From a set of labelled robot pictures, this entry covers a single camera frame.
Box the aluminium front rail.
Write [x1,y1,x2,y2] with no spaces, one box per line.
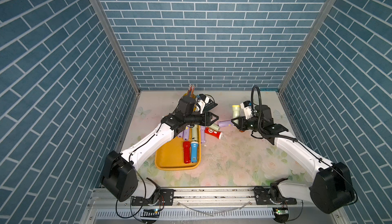
[81,187,349,224]

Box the yellow plastic tray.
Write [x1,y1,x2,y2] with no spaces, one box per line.
[155,129,201,171]

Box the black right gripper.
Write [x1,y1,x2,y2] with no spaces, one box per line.
[231,116,262,133]

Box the metal corner frame post left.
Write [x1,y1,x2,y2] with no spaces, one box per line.
[89,0,140,95]

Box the coloured pencils bunch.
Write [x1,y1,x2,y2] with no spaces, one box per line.
[187,84,195,98]

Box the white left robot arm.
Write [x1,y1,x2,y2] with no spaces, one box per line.
[101,94,219,202]

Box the metal corner frame post right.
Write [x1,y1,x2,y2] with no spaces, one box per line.
[278,0,350,94]

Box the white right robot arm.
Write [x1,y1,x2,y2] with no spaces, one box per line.
[231,101,358,214]

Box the metal corner frame post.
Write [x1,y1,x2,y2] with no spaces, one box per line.
[89,0,140,95]
[278,0,350,94]

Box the red flashlight white head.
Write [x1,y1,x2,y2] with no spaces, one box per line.
[205,127,223,139]

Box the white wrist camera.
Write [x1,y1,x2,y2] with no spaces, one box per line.
[240,101,254,120]
[196,94,207,114]

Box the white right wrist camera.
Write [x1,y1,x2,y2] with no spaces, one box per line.
[240,101,254,120]

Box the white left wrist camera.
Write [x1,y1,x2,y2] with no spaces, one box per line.
[196,94,207,114]

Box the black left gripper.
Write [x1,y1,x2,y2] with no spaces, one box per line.
[183,111,218,127]

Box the pale green flashlight yellow head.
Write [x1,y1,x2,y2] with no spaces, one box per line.
[192,125,199,142]

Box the black calculator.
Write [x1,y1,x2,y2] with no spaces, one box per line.
[204,96,217,111]

